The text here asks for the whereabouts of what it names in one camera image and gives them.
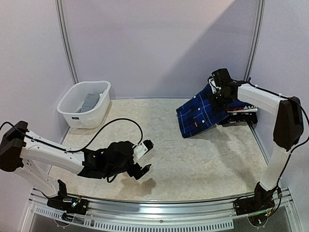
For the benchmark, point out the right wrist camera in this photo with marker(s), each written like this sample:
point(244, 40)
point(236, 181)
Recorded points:
point(212, 84)

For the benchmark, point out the red black folded garment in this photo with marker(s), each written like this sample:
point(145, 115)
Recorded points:
point(238, 104)

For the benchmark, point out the left wall aluminium profile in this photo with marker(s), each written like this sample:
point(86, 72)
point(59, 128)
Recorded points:
point(65, 41)

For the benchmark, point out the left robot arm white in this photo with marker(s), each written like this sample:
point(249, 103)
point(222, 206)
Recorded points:
point(21, 148)

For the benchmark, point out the right wall aluminium profile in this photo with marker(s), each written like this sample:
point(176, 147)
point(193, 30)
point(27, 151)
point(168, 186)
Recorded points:
point(255, 38)

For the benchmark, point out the white plastic laundry basket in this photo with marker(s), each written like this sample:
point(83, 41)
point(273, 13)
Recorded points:
point(74, 98)

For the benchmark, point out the white folded garment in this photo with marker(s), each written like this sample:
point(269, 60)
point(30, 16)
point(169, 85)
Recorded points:
point(234, 111)

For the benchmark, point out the aluminium front rail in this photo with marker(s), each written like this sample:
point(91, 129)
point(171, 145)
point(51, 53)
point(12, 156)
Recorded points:
point(217, 215)

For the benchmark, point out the wall aluminium profile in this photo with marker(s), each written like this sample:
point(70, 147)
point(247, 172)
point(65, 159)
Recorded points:
point(65, 41)
point(255, 38)

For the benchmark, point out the grey folded garment in basket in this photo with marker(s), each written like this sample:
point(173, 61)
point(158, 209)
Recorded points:
point(89, 103)

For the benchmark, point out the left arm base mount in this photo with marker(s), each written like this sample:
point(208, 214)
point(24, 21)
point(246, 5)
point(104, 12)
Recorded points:
point(69, 205)

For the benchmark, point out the blue plaid shirt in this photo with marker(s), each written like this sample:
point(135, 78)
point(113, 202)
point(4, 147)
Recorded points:
point(197, 114)

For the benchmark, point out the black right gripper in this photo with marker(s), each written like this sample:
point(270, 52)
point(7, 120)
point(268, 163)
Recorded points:
point(217, 98)

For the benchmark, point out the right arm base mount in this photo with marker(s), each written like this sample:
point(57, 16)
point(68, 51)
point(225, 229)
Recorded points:
point(261, 206)

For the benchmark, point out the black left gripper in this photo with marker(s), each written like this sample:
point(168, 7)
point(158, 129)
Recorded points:
point(133, 172)

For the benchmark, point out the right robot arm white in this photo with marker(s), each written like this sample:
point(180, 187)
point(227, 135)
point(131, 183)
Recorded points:
point(287, 111)

